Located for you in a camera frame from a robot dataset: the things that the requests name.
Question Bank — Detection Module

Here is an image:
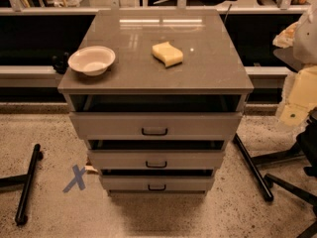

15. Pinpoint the blue tape cross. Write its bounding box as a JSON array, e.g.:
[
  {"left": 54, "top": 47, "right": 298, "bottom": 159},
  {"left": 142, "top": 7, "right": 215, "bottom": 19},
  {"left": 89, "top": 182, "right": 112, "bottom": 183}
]
[{"left": 62, "top": 165, "right": 86, "bottom": 193}]

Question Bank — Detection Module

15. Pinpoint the grey bottom drawer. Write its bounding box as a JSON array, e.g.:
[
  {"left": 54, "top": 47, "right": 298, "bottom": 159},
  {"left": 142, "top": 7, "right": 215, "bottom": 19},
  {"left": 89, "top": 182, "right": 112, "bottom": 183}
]
[{"left": 100, "top": 177, "right": 214, "bottom": 192}]

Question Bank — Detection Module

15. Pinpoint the white bowl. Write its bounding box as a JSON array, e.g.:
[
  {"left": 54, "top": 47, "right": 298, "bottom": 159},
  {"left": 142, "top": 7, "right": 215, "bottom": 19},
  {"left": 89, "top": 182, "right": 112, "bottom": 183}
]
[{"left": 68, "top": 46, "right": 116, "bottom": 76}]

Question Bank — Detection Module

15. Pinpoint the dark round table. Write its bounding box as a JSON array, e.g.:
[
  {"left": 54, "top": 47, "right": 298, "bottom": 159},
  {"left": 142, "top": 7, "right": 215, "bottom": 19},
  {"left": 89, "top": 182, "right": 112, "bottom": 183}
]
[{"left": 273, "top": 47, "right": 302, "bottom": 72}]

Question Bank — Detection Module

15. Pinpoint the grey drawer cabinet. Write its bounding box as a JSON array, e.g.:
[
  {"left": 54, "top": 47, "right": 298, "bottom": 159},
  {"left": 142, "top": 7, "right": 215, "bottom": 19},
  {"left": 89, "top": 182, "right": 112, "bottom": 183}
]
[{"left": 57, "top": 9, "right": 255, "bottom": 197}]

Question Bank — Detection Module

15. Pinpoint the black stand legs right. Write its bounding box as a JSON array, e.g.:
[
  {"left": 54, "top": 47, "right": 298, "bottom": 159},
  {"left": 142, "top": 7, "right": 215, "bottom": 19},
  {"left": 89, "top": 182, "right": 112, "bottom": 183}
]
[{"left": 232, "top": 107, "right": 317, "bottom": 238}]

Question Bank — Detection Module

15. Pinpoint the yellow sponge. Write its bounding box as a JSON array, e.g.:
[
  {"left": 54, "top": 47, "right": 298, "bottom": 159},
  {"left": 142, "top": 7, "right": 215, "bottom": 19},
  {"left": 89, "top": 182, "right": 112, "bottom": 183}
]
[{"left": 152, "top": 42, "right": 183, "bottom": 67}]

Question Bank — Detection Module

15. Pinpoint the black stand leg left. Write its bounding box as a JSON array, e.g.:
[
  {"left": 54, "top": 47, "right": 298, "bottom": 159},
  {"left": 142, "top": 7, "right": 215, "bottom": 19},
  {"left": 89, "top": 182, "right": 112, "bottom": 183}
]
[{"left": 0, "top": 144, "right": 44, "bottom": 226}]

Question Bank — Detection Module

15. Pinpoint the grey drawer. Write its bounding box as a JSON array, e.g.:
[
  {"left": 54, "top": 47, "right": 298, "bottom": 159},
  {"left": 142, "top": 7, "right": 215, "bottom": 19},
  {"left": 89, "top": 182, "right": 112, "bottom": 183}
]
[
  {"left": 100, "top": 177, "right": 214, "bottom": 192},
  {"left": 70, "top": 112, "right": 242, "bottom": 140},
  {"left": 87, "top": 150, "right": 224, "bottom": 170}
]

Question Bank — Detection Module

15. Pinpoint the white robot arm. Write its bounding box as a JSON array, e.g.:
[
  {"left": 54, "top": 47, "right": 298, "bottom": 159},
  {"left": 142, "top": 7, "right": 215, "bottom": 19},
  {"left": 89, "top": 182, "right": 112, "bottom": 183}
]
[{"left": 273, "top": 5, "right": 317, "bottom": 126}]

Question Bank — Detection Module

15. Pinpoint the grey top drawer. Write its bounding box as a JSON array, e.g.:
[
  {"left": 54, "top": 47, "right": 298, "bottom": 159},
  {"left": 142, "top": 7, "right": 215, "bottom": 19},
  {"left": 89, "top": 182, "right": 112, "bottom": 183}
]
[{"left": 70, "top": 112, "right": 242, "bottom": 140}]

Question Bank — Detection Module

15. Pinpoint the black clamp object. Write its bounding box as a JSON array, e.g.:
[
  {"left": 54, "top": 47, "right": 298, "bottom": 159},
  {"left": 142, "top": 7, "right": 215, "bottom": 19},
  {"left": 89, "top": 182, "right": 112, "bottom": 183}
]
[{"left": 52, "top": 53, "right": 69, "bottom": 74}]

